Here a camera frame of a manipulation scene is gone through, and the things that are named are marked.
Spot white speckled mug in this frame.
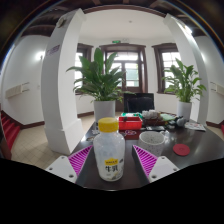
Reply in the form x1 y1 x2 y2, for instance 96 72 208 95
138 130 170 158

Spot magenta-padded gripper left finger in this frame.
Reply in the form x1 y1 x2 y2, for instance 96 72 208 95
45 144 94 184

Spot dark wooden glazed door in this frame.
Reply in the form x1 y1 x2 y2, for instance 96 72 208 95
99 43 149 94

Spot wide dark-framed window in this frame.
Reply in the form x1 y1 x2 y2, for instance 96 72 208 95
151 42 183 94

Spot green box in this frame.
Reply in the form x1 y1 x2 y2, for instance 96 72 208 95
120 112 144 118

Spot yellow-capped clear drink bottle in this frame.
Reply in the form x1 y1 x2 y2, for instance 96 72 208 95
92 117 126 183

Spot tall leafy plant, white pot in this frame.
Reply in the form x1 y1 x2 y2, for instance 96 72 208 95
65 47 134 125

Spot narrow dark-framed window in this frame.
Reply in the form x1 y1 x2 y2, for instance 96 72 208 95
73 43 94 95

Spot bushy leafy plant, white pot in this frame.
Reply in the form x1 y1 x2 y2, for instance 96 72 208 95
162 58 207 122

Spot black flat box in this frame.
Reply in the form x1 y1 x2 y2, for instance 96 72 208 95
143 125 166 132

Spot flat round red coaster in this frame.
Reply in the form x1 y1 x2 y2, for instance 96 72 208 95
172 143 191 157

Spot black chair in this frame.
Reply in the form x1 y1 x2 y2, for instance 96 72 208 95
123 92 156 114

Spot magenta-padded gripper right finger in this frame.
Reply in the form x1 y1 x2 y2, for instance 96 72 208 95
131 144 180 184

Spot red carpeted stairs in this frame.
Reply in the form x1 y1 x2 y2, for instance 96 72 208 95
0 111 21 151

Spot tray of small cups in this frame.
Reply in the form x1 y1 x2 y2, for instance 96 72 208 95
141 109 168 127

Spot red plastic box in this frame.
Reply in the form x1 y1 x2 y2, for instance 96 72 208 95
118 116 143 131

